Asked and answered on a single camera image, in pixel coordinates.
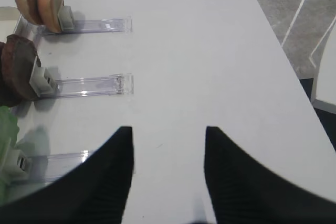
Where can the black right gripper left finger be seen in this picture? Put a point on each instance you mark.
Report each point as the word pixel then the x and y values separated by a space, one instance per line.
pixel 96 191

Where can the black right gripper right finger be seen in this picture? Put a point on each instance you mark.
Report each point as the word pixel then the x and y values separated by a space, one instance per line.
pixel 242 190

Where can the grey lettuce pusher block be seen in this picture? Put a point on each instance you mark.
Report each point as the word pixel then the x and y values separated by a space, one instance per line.
pixel 17 165

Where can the green lettuce leaf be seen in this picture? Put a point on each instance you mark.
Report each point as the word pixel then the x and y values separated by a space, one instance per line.
pixel 9 131

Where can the brown meat patty left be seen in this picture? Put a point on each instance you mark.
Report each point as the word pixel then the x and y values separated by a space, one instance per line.
pixel 9 69

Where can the brown meat patty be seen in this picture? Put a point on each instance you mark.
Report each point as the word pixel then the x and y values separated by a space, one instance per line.
pixel 26 54
pixel 9 69

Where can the brown meat patty right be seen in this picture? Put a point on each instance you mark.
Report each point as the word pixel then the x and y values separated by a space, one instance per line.
pixel 26 54

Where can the grey bread pusher block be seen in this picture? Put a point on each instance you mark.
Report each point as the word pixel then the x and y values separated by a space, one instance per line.
pixel 65 18

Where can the grey patty pusher block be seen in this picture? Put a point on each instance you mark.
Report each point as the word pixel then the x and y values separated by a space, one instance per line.
pixel 41 80

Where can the clear lettuce rail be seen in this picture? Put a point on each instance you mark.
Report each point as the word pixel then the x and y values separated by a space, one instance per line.
pixel 46 169

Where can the clear patty rail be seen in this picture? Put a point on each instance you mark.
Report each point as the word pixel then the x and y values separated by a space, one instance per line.
pixel 116 84

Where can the clear bread rail right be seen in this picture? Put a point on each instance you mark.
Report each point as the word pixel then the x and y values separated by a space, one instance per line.
pixel 114 25

